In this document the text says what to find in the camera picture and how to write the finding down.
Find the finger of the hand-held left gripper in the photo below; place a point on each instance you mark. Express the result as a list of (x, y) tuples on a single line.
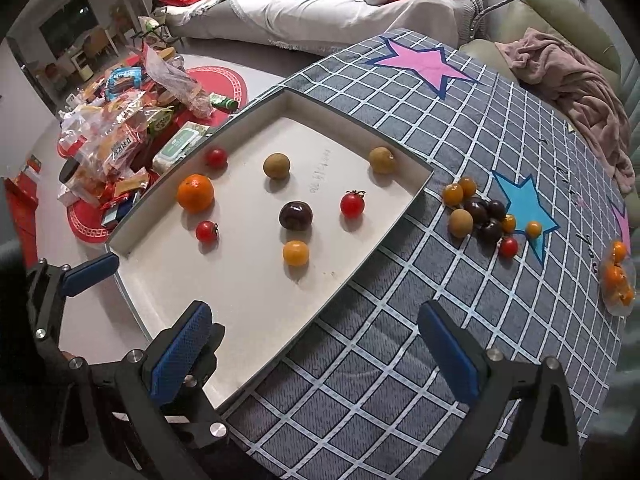
[(207, 375), (90, 273)]

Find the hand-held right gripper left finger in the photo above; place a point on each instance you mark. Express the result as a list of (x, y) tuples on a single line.
[(180, 355)]

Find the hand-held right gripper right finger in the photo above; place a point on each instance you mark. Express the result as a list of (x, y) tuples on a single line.
[(447, 355)]

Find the white rectangular tray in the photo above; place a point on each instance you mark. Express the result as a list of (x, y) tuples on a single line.
[(250, 290)]

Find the red cherry tomato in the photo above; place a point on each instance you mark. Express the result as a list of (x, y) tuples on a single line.
[(216, 157), (206, 231), (508, 247), (353, 204)]

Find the orange mandarin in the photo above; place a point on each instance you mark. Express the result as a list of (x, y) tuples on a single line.
[(195, 192), (611, 276), (619, 251), (622, 296)]

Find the yellow cherry tomato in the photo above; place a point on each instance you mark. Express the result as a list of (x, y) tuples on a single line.
[(453, 194), (295, 253), (533, 229), (508, 222), (468, 186)]

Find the dark purple plum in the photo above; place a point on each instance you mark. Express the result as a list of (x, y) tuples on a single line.
[(295, 214)]

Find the brown longan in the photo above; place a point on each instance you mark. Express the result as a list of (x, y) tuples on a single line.
[(460, 223), (383, 160), (276, 165)]

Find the red round placemat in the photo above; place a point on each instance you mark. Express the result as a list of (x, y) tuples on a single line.
[(82, 222), (227, 82)]

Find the grey grid star-print blanket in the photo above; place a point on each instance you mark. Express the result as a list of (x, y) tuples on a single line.
[(400, 335)]

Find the dark purple cherry tomato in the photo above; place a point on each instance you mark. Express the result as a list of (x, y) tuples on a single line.
[(491, 230), (475, 208), (496, 208)]

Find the pile of snack packets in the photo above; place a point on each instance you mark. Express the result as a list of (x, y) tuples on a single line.
[(125, 125)]

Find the green wet wipes pack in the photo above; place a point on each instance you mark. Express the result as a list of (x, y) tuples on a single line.
[(180, 146)]

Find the clear glass bowl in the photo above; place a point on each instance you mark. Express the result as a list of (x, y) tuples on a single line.
[(607, 305)]

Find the green bottle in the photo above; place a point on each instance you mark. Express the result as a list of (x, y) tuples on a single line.
[(223, 103)]

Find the pink fleece blanket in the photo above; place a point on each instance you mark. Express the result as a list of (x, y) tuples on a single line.
[(575, 75)]

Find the white covered sofa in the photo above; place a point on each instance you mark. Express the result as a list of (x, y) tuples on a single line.
[(325, 15)]

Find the metal gooseneck stand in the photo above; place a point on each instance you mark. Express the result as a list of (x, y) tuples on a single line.
[(505, 2)]

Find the pale green sofa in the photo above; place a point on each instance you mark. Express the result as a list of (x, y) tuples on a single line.
[(560, 5)]

